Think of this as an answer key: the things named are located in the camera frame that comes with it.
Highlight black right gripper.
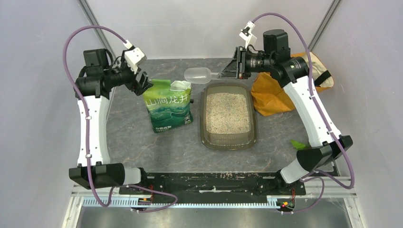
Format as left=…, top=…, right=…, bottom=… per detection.
left=218, top=46, right=275, bottom=79

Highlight green cat litter bag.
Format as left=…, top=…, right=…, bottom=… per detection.
left=143, top=79, right=193, bottom=133

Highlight clear plastic scoop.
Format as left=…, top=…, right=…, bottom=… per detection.
left=184, top=67, right=220, bottom=84

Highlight brown translucent litter box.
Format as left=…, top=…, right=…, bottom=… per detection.
left=200, top=83, right=257, bottom=150

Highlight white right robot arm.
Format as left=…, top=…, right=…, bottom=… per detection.
left=218, top=27, right=353, bottom=194

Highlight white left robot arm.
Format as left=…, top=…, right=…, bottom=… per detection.
left=68, top=47, right=153, bottom=194

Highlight orange paper tote bag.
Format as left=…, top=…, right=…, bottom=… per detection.
left=251, top=52, right=334, bottom=116

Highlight white toy radish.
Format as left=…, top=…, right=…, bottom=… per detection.
left=290, top=140, right=310, bottom=150

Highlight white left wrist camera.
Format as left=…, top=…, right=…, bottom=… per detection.
left=123, top=40, right=147, bottom=74

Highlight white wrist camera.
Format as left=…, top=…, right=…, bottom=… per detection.
left=239, top=21, right=257, bottom=49
left=123, top=40, right=147, bottom=74

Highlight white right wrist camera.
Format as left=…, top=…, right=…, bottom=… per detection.
left=239, top=21, right=257, bottom=49

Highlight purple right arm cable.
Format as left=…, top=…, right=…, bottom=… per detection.
left=251, top=12, right=356, bottom=214

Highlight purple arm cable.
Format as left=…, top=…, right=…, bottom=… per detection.
left=251, top=12, right=356, bottom=214
left=62, top=25, right=179, bottom=214

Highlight aluminium frame post left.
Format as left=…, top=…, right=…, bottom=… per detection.
left=77, top=0, right=117, bottom=58

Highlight aluminium frame post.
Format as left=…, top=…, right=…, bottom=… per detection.
left=77, top=0, right=117, bottom=58
left=308, top=0, right=342, bottom=51

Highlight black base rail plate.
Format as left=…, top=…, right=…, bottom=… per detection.
left=119, top=172, right=307, bottom=206

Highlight aluminium frame post right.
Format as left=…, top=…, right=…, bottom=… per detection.
left=308, top=0, right=342, bottom=51

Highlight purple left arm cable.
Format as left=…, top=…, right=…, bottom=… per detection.
left=62, top=25, right=179, bottom=214

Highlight white toothed cable strip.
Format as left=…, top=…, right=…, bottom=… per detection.
left=82, top=195, right=278, bottom=209

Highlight aluminium front frame rail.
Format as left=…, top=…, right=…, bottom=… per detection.
left=71, top=176, right=357, bottom=198

